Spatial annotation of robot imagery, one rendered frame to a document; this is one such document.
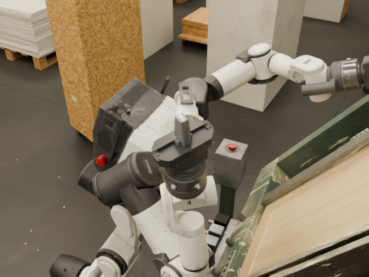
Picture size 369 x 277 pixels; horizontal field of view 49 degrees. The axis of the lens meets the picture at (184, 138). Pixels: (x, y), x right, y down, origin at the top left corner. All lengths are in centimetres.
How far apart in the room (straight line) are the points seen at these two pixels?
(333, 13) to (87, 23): 409
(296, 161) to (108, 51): 167
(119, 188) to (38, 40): 365
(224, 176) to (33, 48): 327
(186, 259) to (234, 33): 280
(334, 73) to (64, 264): 153
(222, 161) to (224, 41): 203
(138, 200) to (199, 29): 405
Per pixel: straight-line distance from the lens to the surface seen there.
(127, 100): 121
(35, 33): 456
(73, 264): 213
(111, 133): 119
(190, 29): 499
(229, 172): 180
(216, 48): 372
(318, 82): 126
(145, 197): 103
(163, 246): 105
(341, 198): 123
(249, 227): 150
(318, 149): 168
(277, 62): 139
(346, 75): 123
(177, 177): 78
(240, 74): 141
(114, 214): 146
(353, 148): 136
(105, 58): 293
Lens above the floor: 203
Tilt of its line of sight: 37 degrees down
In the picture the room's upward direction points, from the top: straight up
